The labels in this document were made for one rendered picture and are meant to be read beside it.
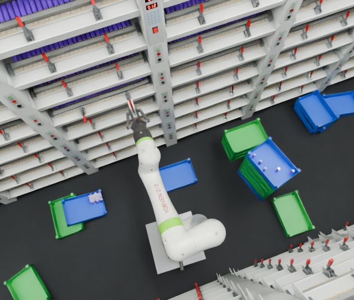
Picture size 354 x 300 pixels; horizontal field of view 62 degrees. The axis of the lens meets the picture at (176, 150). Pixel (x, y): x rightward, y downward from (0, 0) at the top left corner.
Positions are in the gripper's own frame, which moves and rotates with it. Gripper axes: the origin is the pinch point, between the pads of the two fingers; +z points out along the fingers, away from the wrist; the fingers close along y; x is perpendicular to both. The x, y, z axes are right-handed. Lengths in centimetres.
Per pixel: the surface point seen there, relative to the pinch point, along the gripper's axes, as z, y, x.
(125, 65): 8.4, 3.9, 21.0
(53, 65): 1.1, -25.8, 39.5
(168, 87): 6.5, 23.6, -1.6
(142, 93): 7.9, 8.2, -1.3
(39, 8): 2, -19, 64
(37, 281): -39, -110, -103
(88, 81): 6.5, -16.0, 20.1
